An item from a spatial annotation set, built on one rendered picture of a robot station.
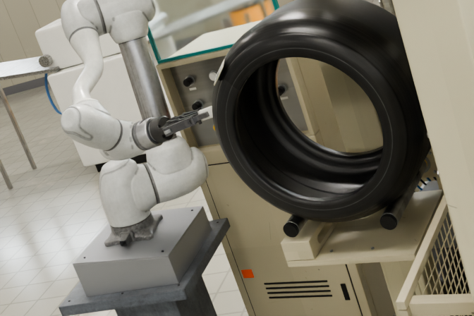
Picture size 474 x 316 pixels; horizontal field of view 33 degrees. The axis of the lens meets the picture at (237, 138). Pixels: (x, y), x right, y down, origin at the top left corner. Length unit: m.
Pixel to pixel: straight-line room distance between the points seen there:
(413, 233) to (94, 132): 0.93
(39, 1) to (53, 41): 5.03
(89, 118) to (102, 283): 0.75
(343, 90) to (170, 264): 0.83
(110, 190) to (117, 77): 3.38
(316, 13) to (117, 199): 1.15
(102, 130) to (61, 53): 4.13
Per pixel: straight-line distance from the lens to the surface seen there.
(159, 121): 2.32
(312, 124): 2.82
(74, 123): 2.27
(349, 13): 1.98
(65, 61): 6.41
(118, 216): 2.81
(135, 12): 2.77
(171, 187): 2.81
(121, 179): 2.77
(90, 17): 2.75
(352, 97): 2.35
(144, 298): 2.73
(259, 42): 1.97
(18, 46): 11.79
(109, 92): 6.19
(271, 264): 3.18
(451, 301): 1.54
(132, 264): 2.73
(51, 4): 11.34
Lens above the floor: 1.81
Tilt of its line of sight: 17 degrees down
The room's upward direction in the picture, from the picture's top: 19 degrees counter-clockwise
